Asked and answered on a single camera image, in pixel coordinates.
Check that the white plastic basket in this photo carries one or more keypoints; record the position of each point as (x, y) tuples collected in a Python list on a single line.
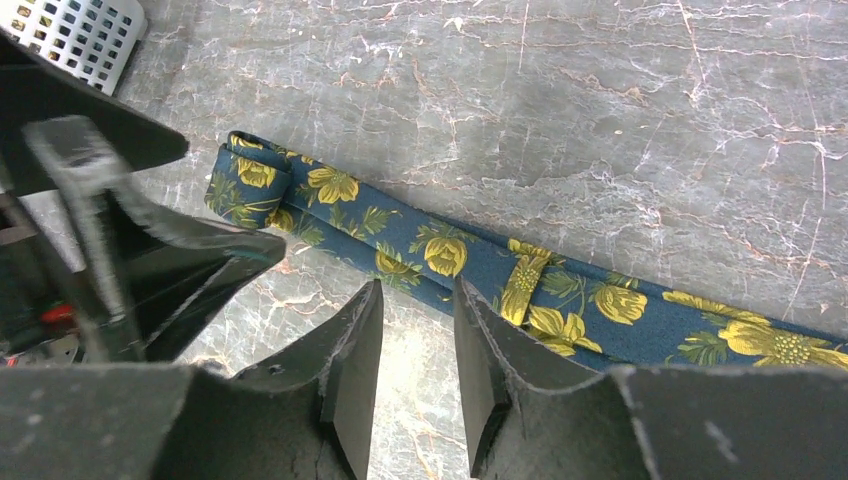
[(92, 40)]

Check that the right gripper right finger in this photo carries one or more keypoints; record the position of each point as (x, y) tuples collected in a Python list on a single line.
[(530, 413)]

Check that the navy yellow floral tie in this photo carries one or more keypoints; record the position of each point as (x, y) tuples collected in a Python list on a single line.
[(588, 314)]

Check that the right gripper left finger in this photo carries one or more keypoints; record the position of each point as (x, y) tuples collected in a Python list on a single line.
[(303, 413)]

